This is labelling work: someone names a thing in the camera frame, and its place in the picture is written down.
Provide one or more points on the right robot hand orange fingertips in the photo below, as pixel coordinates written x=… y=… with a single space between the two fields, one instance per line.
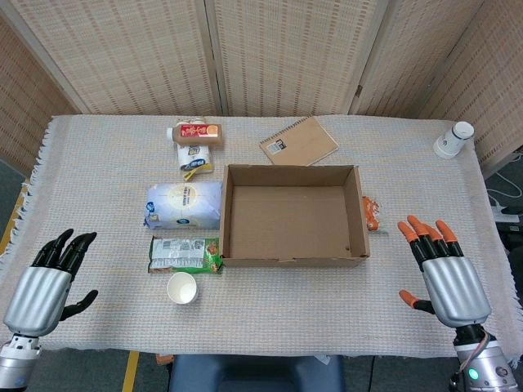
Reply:
x=455 y=288

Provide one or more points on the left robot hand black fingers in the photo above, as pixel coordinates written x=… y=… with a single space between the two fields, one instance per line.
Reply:
x=38 y=296

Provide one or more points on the small white paper cup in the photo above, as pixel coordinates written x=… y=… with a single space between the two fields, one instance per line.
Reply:
x=182 y=288

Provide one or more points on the green snack packet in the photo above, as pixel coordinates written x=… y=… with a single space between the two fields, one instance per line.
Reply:
x=184 y=255

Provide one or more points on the white blue tissue pack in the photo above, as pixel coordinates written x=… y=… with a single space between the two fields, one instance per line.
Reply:
x=184 y=204

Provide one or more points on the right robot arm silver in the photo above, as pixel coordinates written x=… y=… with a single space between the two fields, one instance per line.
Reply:
x=482 y=359

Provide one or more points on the open brown cardboard box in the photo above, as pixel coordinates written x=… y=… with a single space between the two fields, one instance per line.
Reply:
x=292 y=216

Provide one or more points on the white power strip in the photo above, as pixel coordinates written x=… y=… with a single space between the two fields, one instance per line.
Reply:
x=506 y=212

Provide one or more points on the orange snack wrapper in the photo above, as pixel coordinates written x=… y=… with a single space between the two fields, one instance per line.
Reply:
x=371 y=212

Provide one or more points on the white bottle lying down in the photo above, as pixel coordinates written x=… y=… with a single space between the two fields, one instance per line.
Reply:
x=452 y=141

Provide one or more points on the white woven tablecloth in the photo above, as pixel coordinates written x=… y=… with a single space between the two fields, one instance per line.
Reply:
x=286 y=310

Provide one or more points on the white pouch yellow blue print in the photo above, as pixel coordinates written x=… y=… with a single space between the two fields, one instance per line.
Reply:
x=195 y=159

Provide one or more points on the kraft spiral notebook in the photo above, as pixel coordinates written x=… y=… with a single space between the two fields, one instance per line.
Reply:
x=300 y=141

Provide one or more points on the dark blue seat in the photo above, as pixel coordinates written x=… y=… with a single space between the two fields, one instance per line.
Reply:
x=257 y=373

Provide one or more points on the brown drink bottle red label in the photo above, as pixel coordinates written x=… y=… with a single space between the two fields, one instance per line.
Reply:
x=196 y=136

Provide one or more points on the woven folding screen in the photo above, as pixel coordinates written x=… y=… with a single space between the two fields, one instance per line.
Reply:
x=286 y=53

